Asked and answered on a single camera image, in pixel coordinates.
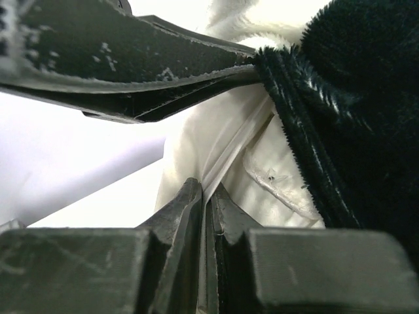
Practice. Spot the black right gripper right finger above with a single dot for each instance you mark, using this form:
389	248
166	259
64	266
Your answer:
256	269

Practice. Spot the white pillow insert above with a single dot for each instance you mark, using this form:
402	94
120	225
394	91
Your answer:
236	139

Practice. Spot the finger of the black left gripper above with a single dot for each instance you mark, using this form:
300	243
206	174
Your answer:
95	56

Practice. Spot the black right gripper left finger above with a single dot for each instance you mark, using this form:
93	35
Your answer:
152	268

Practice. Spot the black white checkered pillowcase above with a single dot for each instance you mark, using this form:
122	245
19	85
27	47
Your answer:
348	101

